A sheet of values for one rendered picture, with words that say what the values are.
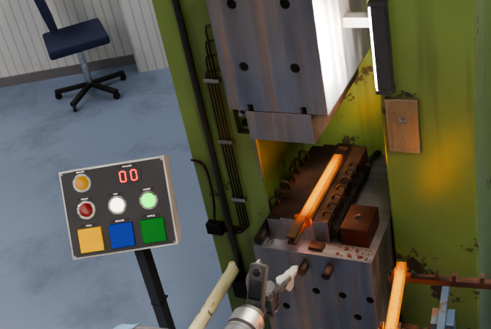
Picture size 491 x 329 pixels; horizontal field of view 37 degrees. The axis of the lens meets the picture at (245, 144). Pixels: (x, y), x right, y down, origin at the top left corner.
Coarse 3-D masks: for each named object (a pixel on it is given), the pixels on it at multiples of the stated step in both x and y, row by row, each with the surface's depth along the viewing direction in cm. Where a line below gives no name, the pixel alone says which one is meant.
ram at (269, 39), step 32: (224, 0) 188; (256, 0) 184; (288, 0) 181; (320, 0) 183; (352, 0) 206; (224, 32) 194; (256, 32) 190; (288, 32) 186; (320, 32) 185; (352, 32) 208; (224, 64) 200; (256, 64) 195; (288, 64) 191; (320, 64) 187; (352, 64) 210; (256, 96) 201; (288, 96) 197; (320, 96) 192
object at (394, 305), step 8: (400, 264) 205; (400, 272) 202; (400, 280) 200; (392, 288) 198; (400, 288) 197; (392, 296) 195; (400, 296) 194; (392, 304) 193; (400, 304) 194; (392, 312) 190; (392, 320) 188; (392, 328) 185
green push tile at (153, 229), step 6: (162, 216) 226; (144, 222) 225; (150, 222) 225; (156, 222) 225; (162, 222) 225; (144, 228) 225; (150, 228) 225; (156, 228) 225; (162, 228) 225; (144, 234) 226; (150, 234) 225; (156, 234) 225; (162, 234) 225; (144, 240) 226; (150, 240) 225; (156, 240) 225; (162, 240) 225
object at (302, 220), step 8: (336, 160) 241; (328, 168) 237; (328, 176) 234; (320, 184) 231; (312, 192) 228; (320, 192) 227; (312, 200) 224; (304, 208) 221; (312, 208) 221; (296, 216) 218; (304, 216) 217; (296, 224) 215; (304, 224) 218; (288, 232) 212; (296, 232) 212; (296, 240) 212
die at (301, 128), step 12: (348, 84) 224; (252, 108) 206; (336, 108) 216; (252, 120) 206; (264, 120) 204; (276, 120) 203; (288, 120) 201; (300, 120) 199; (312, 120) 198; (324, 120) 207; (252, 132) 209; (264, 132) 207; (276, 132) 205; (288, 132) 203; (300, 132) 202; (312, 132) 200
